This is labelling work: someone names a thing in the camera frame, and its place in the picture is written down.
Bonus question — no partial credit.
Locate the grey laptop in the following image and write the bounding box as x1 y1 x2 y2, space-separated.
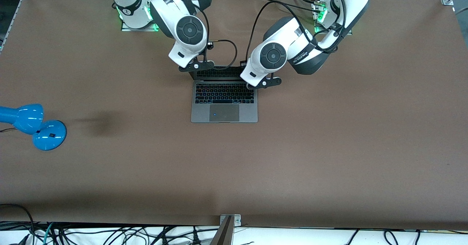
190 66 259 124

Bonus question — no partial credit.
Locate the grey metal bracket plate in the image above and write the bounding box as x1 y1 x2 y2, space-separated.
220 214 242 227

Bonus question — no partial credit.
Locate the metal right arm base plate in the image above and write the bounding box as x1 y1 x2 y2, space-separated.
121 16 160 32

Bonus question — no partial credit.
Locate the blue desk lamp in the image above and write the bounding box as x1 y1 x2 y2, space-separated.
0 103 67 151

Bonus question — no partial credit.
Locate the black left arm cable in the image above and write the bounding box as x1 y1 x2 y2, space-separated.
249 0 353 65

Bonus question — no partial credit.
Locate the teal floor cable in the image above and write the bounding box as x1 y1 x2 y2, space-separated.
43 222 55 245

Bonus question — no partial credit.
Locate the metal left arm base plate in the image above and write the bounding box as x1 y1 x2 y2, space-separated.
313 2 354 35

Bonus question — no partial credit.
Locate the black looped floor cable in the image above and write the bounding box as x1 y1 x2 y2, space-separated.
0 203 35 245

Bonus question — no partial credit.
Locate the aluminium camera post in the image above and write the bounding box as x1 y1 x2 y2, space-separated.
210 216 234 245

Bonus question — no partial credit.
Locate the long black table cable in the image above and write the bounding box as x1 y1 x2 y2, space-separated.
260 0 318 12

